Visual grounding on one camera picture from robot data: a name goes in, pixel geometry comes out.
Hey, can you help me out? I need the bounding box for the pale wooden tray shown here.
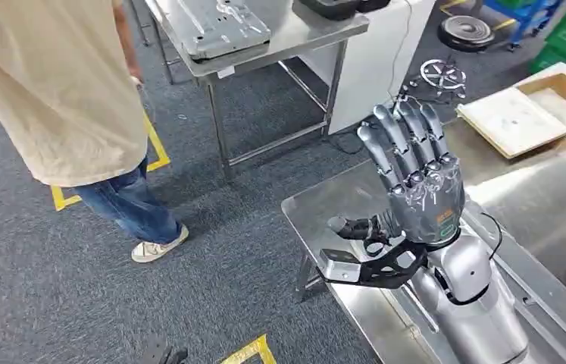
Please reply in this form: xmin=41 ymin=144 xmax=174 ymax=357
xmin=513 ymin=62 xmax=566 ymax=134

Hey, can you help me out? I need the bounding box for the person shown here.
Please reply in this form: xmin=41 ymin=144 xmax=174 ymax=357
xmin=0 ymin=0 xmax=189 ymax=264

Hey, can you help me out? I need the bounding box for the cream flat board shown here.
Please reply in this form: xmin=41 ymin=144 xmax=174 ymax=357
xmin=456 ymin=86 xmax=566 ymax=160

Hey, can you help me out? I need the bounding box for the black floor cable loop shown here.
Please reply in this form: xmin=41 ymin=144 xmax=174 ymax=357
xmin=329 ymin=131 xmax=365 ymax=155

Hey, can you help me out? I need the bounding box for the small black device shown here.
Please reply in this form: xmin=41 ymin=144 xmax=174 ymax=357
xmin=356 ymin=0 xmax=392 ymax=14

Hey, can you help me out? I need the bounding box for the yellow floor tape square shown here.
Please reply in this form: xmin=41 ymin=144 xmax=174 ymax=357
xmin=50 ymin=112 xmax=172 ymax=212

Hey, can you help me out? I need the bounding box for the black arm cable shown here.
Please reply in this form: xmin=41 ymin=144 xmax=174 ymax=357
xmin=480 ymin=212 xmax=504 ymax=262

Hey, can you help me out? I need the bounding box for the black camera bracket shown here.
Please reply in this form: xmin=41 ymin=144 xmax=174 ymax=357
xmin=314 ymin=236 xmax=429 ymax=291

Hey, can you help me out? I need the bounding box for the white cabinet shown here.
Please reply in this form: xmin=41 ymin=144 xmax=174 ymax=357
xmin=299 ymin=0 xmax=436 ymax=136

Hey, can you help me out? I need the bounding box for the steel table with legs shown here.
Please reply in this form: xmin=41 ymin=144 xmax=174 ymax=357
xmin=144 ymin=0 xmax=370 ymax=182

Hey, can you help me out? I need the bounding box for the round black disc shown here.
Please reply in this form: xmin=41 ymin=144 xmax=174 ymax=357
xmin=436 ymin=14 xmax=496 ymax=53

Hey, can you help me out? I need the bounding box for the grey stamped metal plate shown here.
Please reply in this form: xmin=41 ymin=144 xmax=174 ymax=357
xmin=154 ymin=0 xmax=272 ymax=61

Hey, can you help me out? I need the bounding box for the large black device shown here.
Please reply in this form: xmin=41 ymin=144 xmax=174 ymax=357
xmin=299 ymin=0 xmax=361 ymax=21

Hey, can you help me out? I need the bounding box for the small green crate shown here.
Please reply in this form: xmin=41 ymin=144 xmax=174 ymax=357
xmin=529 ymin=45 xmax=566 ymax=76

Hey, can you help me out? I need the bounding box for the blue cart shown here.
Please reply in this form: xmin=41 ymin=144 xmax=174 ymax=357
xmin=483 ymin=0 xmax=564 ymax=52

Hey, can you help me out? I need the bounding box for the steel workbench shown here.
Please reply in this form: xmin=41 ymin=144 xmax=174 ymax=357
xmin=280 ymin=118 xmax=566 ymax=364

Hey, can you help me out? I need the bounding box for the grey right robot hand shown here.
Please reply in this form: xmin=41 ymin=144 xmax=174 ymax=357
xmin=327 ymin=98 xmax=466 ymax=247

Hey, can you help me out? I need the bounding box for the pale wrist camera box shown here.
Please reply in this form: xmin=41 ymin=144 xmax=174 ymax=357
xmin=318 ymin=248 xmax=362 ymax=284

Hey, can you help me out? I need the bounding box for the thin grey cable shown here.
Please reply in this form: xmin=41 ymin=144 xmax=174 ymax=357
xmin=386 ymin=0 xmax=414 ymax=102

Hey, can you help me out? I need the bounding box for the spoked metal wheel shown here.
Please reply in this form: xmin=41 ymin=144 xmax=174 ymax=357
xmin=419 ymin=58 xmax=468 ymax=99

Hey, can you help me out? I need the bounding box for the yellow floor tape strip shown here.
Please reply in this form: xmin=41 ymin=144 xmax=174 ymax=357
xmin=439 ymin=0 xmax=518 ymax=32

